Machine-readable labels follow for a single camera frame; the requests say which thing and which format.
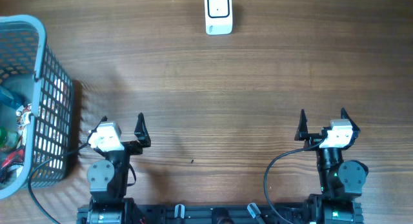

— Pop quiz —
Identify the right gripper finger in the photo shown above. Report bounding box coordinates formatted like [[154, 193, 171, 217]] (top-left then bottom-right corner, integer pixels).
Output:
[[294, 109, 308, 141], [341, 108, 359, 129]]

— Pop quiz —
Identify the red black snack packet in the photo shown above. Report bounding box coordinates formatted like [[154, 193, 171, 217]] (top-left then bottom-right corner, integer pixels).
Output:
[[1, 147, 25, 183]]

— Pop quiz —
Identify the green drink bottle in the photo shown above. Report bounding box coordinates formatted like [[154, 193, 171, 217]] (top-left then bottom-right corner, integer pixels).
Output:
[[0, 127, 19, 152]]

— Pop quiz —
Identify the blue mouthwash bottle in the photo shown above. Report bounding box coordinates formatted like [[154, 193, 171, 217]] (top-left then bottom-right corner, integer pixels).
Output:
[[1, 87, 23, 110]]

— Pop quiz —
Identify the brown cream snack pouch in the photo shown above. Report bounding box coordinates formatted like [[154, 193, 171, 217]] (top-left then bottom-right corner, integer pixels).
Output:
[[16, 103, 32, 137]]

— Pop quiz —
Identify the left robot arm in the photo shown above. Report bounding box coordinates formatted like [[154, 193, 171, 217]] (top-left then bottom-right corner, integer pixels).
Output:
[[76, 113, 151, 224]]

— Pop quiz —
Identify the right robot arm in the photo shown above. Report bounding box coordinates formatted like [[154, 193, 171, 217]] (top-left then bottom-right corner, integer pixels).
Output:
[[294, 108, 368, 224]]

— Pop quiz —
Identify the white barcode scanner box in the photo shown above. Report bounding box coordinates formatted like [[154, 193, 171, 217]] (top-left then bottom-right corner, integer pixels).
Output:
[[204, 0, 233, 36]]

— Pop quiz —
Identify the grey plastic mesh basket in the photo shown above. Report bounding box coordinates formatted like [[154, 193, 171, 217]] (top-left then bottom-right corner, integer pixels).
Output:
[[1, 15, 74, 199]]

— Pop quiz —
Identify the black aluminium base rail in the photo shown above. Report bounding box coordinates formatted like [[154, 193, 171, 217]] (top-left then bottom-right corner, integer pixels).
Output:
[[76, 203, 365, 224]]

